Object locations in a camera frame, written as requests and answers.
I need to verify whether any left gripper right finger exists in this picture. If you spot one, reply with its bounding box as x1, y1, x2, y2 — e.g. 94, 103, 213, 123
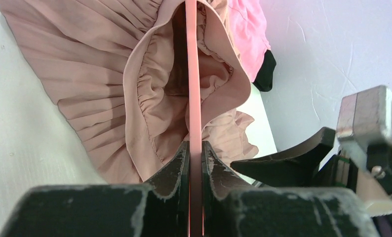
201, 141, 253, 200

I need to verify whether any dusty pink skirt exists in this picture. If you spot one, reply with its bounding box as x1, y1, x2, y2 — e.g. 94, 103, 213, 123
0, 0, 258, 183

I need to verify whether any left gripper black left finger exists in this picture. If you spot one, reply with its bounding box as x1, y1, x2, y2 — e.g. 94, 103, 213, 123
145, 141, 190, 200

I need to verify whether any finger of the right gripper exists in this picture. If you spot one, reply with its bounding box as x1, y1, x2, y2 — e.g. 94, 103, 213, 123
231, 127, 335, 187

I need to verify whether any pink plastic hanger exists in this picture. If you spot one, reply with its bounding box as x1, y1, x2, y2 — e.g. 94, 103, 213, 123
185, 0, 204, 237

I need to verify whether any pink towel garment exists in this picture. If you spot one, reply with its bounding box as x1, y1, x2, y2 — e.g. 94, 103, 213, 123
228, 0, 271, 82

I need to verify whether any black cloth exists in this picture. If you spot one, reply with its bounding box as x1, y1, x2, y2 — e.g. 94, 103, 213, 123
253, 50, 276, 92

